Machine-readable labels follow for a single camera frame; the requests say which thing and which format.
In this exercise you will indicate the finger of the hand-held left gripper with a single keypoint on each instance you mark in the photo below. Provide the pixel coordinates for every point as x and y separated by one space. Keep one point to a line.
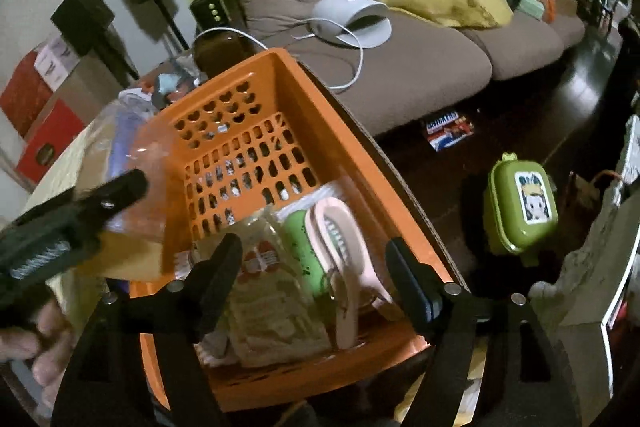
120 192

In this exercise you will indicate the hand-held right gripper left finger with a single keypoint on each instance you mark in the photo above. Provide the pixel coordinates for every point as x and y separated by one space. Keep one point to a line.
225 277

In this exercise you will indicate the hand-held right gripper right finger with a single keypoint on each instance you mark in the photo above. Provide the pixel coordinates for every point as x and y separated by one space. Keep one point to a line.
407 282

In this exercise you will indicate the clear plastic bag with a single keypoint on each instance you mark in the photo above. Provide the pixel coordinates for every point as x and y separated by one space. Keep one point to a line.
145 207

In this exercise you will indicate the clear snack packet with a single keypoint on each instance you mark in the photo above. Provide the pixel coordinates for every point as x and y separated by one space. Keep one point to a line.
270 307

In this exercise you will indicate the pink large clip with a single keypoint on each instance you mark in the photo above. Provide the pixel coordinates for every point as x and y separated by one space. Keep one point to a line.
345 322

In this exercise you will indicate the green paw-print egg toy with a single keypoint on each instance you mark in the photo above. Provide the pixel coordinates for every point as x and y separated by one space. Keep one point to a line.
300 247

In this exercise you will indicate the white foam net sheet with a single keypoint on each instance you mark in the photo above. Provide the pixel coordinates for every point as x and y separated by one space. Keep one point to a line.
327 194

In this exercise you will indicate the orange plastic basket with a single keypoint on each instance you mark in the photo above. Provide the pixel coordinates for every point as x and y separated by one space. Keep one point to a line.
320 117

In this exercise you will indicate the person's left hand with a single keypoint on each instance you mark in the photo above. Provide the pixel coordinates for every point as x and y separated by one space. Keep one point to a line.
50 357

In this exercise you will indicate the yellow checked tablecloth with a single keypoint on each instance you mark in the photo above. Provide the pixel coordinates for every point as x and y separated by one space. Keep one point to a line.
75 157

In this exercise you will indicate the purple plastic package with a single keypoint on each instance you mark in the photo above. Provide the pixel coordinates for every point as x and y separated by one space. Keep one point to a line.
125 132

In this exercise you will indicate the red box with oval label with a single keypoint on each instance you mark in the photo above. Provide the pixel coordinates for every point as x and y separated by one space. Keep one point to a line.
50 142

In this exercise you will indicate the brown cardboard box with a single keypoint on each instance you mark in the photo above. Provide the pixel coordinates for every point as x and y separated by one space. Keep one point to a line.
90 92

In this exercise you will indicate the pile of mixed clutter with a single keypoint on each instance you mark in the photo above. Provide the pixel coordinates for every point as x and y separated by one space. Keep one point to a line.
165 84

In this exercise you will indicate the green cartoon lunch box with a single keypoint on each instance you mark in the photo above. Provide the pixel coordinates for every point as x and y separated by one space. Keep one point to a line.
505 217

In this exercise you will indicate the large red gift box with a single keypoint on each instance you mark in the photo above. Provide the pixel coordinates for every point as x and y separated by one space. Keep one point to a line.
22 92

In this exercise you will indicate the small white pink box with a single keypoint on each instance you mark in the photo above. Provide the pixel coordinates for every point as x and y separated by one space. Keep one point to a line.
57 62

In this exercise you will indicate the red blue candy box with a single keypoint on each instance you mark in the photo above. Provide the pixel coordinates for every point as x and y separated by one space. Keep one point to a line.
447 132

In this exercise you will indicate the white framed board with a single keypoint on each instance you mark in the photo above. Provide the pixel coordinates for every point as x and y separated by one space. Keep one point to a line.
585 267

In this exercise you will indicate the green black portable device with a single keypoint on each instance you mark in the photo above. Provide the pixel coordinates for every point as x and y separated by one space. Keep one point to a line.
207 9

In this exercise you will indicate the brown sofa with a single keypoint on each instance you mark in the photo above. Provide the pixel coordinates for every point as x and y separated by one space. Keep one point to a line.
425 62

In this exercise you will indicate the white dome lamp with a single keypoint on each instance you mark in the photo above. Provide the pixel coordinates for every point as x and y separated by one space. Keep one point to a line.
345 12

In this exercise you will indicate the yellow bag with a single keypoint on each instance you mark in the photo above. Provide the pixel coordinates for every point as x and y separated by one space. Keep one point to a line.
445 7

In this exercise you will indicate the small pale green box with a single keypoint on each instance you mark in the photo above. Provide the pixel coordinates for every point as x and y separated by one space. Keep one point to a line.
531 7

